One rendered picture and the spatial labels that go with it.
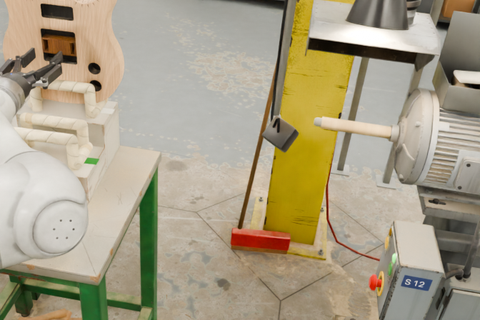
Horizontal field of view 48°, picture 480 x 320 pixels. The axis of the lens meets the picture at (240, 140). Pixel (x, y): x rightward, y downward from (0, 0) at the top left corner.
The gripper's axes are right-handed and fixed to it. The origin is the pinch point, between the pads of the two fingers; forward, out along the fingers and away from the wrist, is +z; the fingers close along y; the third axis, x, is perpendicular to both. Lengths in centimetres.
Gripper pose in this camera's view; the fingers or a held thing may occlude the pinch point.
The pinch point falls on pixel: (43, 58)
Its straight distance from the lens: 155.6
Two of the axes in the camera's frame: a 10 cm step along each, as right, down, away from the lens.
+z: 1.0, -5.3, 8.4
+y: 9.9, 1.3, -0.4
